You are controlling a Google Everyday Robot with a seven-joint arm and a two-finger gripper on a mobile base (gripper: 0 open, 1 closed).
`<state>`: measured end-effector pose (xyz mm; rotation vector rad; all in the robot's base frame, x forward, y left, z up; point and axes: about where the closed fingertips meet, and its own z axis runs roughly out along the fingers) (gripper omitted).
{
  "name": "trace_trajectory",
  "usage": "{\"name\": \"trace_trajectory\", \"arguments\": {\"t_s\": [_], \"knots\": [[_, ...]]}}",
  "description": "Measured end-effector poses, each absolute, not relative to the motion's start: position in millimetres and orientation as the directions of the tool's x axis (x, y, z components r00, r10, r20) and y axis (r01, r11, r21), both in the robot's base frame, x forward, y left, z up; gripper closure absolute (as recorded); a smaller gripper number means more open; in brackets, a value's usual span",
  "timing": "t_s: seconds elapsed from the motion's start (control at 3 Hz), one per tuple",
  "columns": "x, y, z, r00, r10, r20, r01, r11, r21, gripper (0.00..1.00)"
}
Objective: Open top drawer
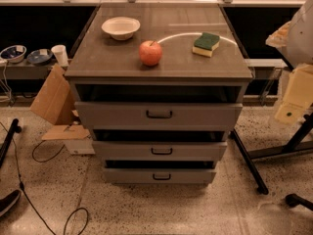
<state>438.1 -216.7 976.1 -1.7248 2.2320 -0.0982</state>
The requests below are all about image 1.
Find black pole left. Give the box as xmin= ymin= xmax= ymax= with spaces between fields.
xmin=0 ymin=118 xmax=22 ymax=167

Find blue bowl right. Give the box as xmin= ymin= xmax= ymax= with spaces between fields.
xmin=26 ymin=49 xmax=53 ymax=66

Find blue bowl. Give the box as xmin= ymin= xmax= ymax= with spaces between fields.
xmin=26 ymin=49 xmax=53 ymax=66
xmin=0 ymin=45 xmax=26 ymax=64

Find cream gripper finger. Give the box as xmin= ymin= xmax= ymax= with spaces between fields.
xmin=274 ymin=64 xmax=313 ymax=124

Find white paper cup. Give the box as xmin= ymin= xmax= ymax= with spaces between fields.
xmin=51 ymin=45 xmax=68 ymax=68

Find grey drawer cabinet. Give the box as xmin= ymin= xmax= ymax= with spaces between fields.
xmin=66 ymin=3 xmax=252 ymax=184

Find red apple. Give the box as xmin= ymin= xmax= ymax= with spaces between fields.
xmin=139 ymin=40 xmax=162 ymax=67

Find brown cardboard box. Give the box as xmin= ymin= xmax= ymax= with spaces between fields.
xmin=30 ymin=65 xmax=89 ymax=140

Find grey drawer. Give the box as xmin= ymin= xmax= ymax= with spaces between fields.
xmin=75 ymin=102 xmax=243 ymax=131
xmin=92 ymin=141 xmax=227 ymax=162
xmin=104 ymin=168 xmax=216 ymax=184

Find grey top drawer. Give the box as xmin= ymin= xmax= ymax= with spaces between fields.
xmin=75 ymin=102 xmax=243 ymax=131

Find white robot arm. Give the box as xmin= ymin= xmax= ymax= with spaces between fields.
xmin=265 ymin=0 xmax=313 ymax=124

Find black stand legs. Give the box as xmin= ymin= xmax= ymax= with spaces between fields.
xmin=230 ymin=113 xmax=313 ymax=195

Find white paper bowl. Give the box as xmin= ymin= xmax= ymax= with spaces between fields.
xmin=101 ymin=17 xmax=140 ymax=41

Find blue bowl left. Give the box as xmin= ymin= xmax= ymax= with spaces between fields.
xmin=0 ymin=45 xmax=26 ymax=64

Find grey middle drawer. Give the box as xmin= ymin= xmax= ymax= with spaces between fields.
xmin=92 ymin=141 xmax=227 ymax=162

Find grey bottom drawer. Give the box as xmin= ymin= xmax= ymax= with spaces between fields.
xmin=104 ymin=168 xmax=216 ymax=184

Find green yellow sponge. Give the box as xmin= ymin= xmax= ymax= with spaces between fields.
xmin=192 ymin=32 xmax=220 ymax=57

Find black shoe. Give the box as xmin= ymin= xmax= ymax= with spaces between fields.
xmin=0 ymin=190 xmax=21 ymax=217

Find black caster foot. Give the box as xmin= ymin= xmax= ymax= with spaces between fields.
xmin=285 ymin=194 xmax=313 ymax=211

